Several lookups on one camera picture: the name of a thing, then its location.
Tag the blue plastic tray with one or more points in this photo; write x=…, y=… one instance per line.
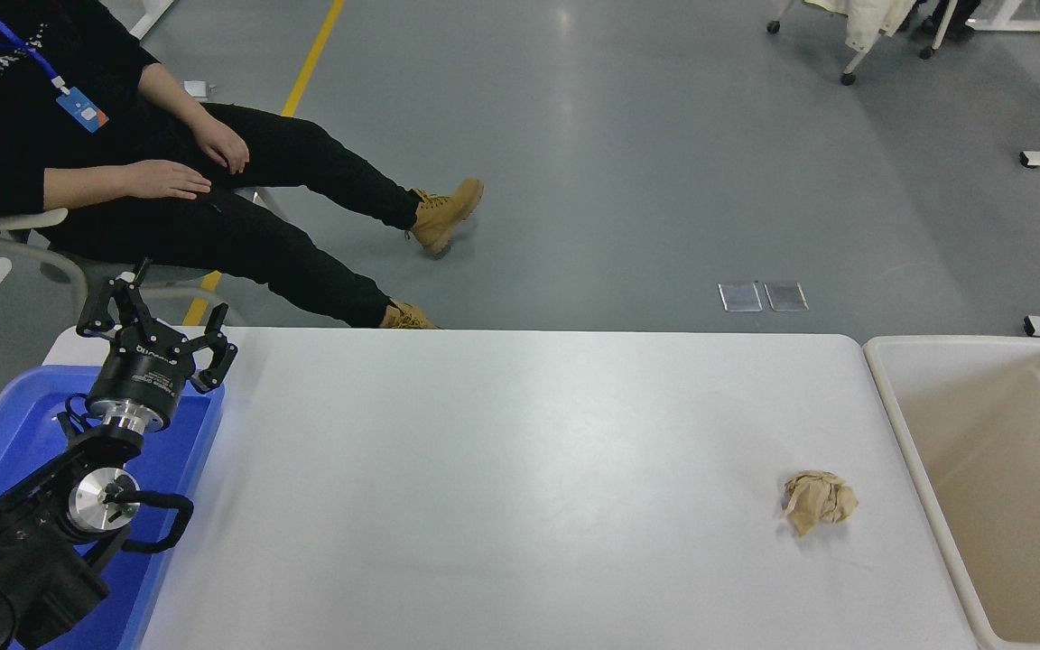
x=10, y=424

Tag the white rolling chair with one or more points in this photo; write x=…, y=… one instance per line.
x=847, y=79

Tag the person's left forearm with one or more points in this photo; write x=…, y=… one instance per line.
x=172, y=99

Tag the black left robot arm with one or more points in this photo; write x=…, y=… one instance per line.
x=23, y=551

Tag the silver floor plate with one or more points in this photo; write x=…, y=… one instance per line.
x=786, y=296
x=740, y=297

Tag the person's right forearm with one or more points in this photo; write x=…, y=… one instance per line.
x=87, y=185

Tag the person's left hand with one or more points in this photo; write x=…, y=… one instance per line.
x=224, y=146

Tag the large pale plastic bin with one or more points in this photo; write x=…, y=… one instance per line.
x=971, y=415

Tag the grey white chair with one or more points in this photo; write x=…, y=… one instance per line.
x=14, y=219

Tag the white padded coat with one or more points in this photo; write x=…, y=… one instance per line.
x=868, y=23

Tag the tan paper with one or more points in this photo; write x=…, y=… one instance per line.
x=818, y=501

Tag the person's right hand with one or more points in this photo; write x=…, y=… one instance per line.
x=163, y=178

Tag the small white floor box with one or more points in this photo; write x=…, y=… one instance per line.
x=199, y=89

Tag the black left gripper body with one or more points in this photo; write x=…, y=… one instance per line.
x=143, y=375

